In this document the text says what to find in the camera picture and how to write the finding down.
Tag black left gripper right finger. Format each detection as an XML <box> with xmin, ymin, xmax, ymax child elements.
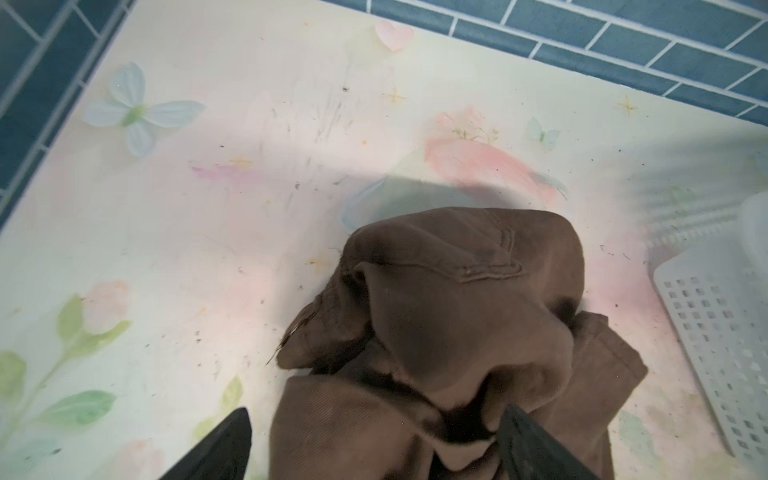
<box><xmin>497</xmin><ymin>405</ymin><xmax>598</xmax><ymax>480</ymax></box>

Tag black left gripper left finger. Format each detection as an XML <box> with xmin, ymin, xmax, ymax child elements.
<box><xmin>161</xmin><ymin>407</ymin><xmax>252</xmax><ymax>480</ymax></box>

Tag brown trousers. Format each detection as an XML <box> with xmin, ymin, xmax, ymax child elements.
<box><xmin>269</xmin><ymin>207</ymin><xmax>648</xmax><ymax>479</ymax></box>

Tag white perforated plastic basket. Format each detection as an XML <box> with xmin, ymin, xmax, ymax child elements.
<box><xmin>653</xmin><ymin>192</ymin><xmax>767</xmax><ymax>479</ymax></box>

